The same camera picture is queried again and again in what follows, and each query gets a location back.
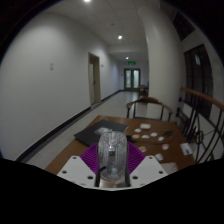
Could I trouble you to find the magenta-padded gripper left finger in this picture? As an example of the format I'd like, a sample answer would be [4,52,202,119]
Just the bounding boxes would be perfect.
[56,142,102,188]

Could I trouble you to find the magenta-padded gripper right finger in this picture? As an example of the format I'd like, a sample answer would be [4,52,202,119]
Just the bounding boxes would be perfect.
[125,141,169,188]

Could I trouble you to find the transparent computer mouse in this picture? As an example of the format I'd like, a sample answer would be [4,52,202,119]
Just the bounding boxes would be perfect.
[96,130,129,183]

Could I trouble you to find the black mouse pad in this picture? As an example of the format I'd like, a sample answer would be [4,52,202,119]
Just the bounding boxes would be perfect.
[73,118,130,148]

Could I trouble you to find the white paper sheet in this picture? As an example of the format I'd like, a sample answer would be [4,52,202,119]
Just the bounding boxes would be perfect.
[161,161,180,175]

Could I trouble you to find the white printed card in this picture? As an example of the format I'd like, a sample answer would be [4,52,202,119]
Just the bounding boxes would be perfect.
[179,142,195,157]

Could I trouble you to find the small white box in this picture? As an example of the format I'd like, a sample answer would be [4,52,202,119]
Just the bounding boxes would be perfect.
[139,122,152,130]

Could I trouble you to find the wooden armchair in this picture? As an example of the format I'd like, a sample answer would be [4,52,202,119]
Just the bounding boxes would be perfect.
[125,96,175,122]

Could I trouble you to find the distant wooden chair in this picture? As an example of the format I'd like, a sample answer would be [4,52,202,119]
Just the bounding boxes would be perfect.
[138,83,150,98]

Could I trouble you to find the stair railing with wooden handrail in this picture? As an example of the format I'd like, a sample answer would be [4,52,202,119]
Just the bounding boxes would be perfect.
[175,86,224,165]

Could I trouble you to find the glass double door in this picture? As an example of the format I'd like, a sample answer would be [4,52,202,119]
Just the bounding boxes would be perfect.
[123,67,141,91]

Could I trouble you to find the dark framed window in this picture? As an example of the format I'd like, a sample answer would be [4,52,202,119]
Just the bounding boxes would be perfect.
[183,43,215,120]

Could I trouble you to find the round ceiling lights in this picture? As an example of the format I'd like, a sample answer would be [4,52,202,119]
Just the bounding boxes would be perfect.
[82,0,131,61]

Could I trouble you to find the side door with wooden frame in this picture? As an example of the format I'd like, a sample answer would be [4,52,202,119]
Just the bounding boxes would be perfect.
[87,52,102,107]

